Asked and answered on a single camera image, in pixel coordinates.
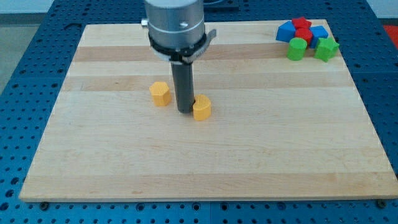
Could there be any red star block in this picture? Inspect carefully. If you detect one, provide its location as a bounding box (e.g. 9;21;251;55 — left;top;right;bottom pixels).
292;17;312;29

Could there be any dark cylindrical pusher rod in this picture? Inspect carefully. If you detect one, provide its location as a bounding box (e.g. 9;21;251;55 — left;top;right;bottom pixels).
171;63;195;113

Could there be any blue cube block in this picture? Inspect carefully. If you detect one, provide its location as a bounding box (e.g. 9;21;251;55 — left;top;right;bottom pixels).
309;26;329;49

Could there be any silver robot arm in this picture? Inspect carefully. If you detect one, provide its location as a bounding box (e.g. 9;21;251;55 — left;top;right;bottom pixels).
144;0;217;114

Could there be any red round block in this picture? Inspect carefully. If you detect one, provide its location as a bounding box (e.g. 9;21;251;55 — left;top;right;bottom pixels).
294;28;313;46

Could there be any yellow hexagon block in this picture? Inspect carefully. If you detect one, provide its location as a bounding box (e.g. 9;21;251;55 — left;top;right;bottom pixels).
149;82;171;106

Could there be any blue triangular block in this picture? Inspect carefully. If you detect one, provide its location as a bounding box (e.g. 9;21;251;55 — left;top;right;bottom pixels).
275;21;296;42

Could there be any black pusher mount ring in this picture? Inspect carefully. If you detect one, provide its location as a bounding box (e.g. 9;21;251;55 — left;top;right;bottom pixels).
148;29;217;65

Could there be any wooden board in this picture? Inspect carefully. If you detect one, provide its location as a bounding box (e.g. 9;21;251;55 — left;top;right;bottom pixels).
19;21;397;202

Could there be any green star block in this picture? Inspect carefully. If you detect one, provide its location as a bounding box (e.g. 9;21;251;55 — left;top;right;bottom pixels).
314;37;340;62

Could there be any green cylinder block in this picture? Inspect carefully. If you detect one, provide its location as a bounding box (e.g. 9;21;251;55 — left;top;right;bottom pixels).
287;37;307;61

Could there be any yellow heart block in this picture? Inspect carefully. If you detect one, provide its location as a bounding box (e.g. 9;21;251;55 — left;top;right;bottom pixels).
193;95;211;121

